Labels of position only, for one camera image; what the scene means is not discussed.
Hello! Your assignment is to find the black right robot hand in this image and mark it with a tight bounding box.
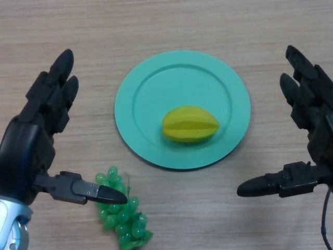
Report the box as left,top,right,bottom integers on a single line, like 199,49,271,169
236,45,333,199

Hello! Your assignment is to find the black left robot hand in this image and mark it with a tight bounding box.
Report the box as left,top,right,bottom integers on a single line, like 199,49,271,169
0,48,128,206

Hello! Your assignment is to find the yellow starfruit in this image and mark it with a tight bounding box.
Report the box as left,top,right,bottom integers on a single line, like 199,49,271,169
162,105,221,143

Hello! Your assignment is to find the teal round plate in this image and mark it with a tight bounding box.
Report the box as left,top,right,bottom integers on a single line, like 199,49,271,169
114,50,252,171

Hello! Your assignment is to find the green grape bunch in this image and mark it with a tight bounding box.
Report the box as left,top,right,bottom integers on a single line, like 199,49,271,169
95,166,153,250

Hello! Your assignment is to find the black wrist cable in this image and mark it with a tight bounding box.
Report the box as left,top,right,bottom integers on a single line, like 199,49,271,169
320,187,333,250

